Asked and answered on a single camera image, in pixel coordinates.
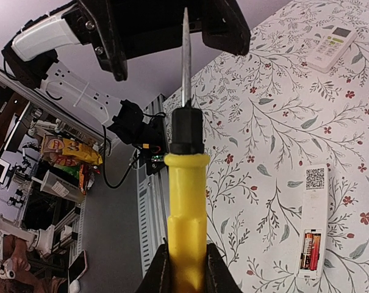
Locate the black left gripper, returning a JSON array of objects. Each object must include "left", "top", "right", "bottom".
[{"left": 80, "top": 0, "right": 251, "bottom": 81}]

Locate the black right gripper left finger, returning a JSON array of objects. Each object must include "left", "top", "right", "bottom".
[{"left": 135, "top": 238, "right": 173, "bottom": 293}]

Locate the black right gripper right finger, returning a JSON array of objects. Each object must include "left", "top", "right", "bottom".
[{"left": 205, "top": 243, "right": 242, "bottom": 293}]

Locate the white remote control with batteries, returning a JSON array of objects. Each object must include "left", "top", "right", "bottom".
[{"left": 295, "top": 164, "right": 329, "bottom": 281}]

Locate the yellow handled screwdriver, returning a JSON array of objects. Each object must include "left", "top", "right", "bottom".
[{"left": 165, "top": 10, "right": 209, "bottom": 292}]

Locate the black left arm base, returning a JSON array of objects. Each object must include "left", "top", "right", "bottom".
[{"left": 132, "top": 112, "right": 168, "bottom": 176}]

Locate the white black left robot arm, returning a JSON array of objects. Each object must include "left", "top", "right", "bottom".
[{"left": 2, "top": 1, "right": 251, "bottom": 144}]

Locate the white air conditioner remote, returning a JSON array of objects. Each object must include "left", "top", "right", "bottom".
[{"left": 306, "top": 26, "right": 357, "bottom": 73}]

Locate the red black battery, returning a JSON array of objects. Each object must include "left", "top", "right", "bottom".
[{"left": 299, "top": 233, "right": 321, "bottom": 271}]

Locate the floral patterned table mat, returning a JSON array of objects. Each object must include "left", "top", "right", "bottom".
[{"left": 162, "top": 0, "right": 369, "bottom": 293}]

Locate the yellow snack bag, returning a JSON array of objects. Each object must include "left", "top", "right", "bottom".
[{"left": 40, "top": 135, "right": 103, "bottom": 167}]

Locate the aluminium front rail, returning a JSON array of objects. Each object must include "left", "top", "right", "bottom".
[{"left": 135, "top": 94, "right": 173, "bottom": 275}]

